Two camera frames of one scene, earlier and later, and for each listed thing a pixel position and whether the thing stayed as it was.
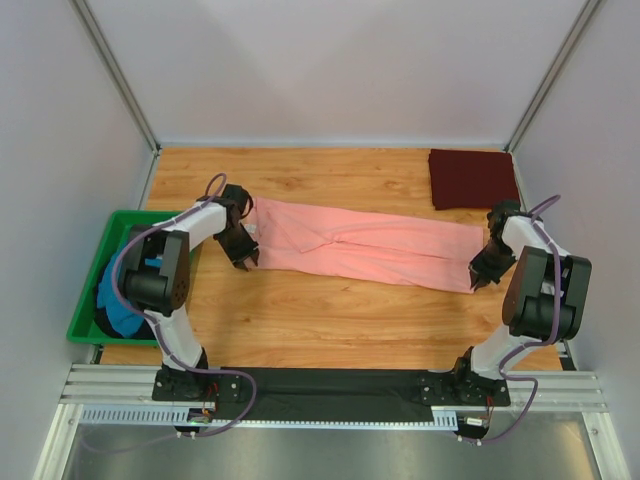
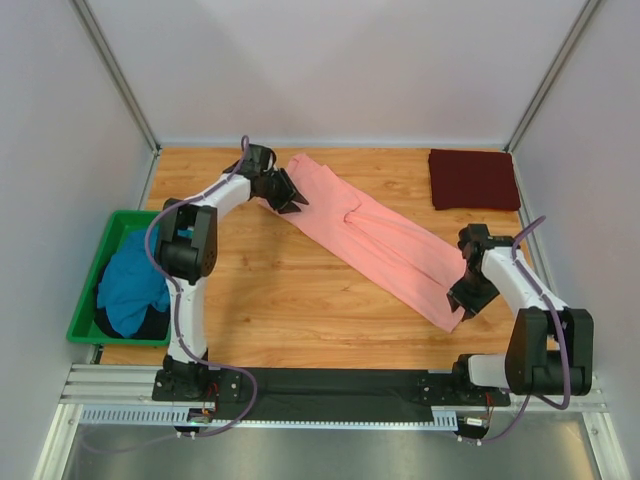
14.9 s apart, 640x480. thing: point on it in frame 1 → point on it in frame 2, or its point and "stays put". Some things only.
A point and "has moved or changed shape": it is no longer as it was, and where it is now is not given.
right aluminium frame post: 554,74 stays put
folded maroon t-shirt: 463,178 stays put
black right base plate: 461,388 stays put
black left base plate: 175,385 stays put
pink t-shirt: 346,244 has moved or changed shape
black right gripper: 486,265 → 473,292
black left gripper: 240,248 → 279,189
